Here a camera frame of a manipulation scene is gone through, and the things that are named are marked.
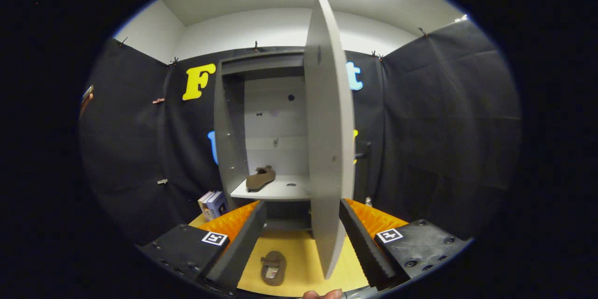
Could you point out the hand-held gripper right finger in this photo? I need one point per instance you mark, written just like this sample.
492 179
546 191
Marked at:
362 243

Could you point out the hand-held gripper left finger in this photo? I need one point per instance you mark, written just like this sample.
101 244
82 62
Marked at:
240 243

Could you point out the brown fuzzy slipper shoe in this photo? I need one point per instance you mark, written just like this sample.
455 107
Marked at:
259 180
276 258

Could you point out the grey shoe cabinet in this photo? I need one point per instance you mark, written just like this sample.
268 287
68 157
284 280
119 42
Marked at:
231 140

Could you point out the stack of books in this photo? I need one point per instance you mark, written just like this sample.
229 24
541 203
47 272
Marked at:
215 204

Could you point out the black backdrop cloth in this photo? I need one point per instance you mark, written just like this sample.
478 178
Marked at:
444 126

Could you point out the small ceiling light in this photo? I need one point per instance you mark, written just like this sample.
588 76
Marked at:
461 18

